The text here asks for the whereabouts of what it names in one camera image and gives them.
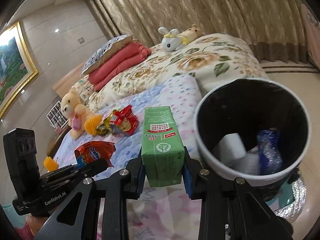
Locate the wooden nightstand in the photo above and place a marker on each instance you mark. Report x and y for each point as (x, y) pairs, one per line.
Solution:
(55, 143)

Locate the peach teddy bear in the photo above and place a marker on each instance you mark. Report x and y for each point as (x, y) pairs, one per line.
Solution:
(75, 112)

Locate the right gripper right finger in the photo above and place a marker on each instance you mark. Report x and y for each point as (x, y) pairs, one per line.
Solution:
(230, 207)

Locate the blue plastic wrapper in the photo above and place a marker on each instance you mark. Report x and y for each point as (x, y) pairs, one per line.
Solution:
(270, 158)

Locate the white foam block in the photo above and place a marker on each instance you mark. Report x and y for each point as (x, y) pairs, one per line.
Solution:
(230, 149)

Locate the small pink card stand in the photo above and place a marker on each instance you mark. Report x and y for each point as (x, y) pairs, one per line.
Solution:
(58, 130)

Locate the person's left hand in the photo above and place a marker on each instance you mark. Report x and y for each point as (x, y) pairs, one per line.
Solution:
(35, 223)

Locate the teal mat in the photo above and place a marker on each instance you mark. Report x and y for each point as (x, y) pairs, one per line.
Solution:
(283, 198)

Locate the beige patterned curtain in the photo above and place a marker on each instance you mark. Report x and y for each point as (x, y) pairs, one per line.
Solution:
(273, 28)

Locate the green milk carton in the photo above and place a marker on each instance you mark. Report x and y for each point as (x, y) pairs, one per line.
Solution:
(162, 147)

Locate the green juice pouch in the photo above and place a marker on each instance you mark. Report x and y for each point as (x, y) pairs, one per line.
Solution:
(104, 127)

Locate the folded red blanket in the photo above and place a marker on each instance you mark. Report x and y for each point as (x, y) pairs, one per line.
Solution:
(132, 54)

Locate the white foam fruit net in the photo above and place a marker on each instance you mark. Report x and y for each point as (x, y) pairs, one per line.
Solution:
(249, 164)

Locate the gold-framed landscape painting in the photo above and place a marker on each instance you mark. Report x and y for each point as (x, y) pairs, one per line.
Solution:
(17, 67)

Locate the wall switch plate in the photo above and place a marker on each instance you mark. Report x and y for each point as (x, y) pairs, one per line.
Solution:
(81, 40)

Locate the wooden headboard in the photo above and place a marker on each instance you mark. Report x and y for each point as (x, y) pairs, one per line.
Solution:
(63, 86)

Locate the white rabbit plush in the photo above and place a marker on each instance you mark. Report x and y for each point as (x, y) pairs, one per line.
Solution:
(172, 40)

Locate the photo collage frame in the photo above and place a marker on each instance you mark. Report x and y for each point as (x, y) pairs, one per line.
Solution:
(55, 116)

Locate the red snack wrapper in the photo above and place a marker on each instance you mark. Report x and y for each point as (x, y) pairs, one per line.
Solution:
(123, 121)

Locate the pink heart-pattern covered furniture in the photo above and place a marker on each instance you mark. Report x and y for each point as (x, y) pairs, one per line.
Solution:
(311, 25)

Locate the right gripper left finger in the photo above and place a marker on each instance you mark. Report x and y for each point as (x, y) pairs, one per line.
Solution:
(77, 216)

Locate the black trash bin liner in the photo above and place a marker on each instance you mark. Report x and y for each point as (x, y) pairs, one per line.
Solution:
(250, 109)

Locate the tan bear plush lying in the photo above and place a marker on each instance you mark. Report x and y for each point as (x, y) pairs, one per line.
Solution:
(191, 34)

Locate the small orange foam net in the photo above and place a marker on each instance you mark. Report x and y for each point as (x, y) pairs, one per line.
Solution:
(50, 164)

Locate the blue-patterned pillow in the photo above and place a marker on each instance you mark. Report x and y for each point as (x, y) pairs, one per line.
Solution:
(105, 52)

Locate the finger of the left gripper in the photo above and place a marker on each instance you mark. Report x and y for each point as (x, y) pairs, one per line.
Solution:
(73, 172)

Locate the white round trash bin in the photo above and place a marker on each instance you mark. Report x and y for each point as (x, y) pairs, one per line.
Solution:
(225, 169)

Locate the orange biscuit wrapper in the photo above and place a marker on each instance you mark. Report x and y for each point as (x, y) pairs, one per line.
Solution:
(91, 151)

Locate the cream rose-pattern blanket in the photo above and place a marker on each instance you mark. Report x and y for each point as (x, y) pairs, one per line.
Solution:
(212, 59)

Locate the silver foil mat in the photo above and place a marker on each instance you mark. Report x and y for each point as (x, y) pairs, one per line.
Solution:
(292, 211)

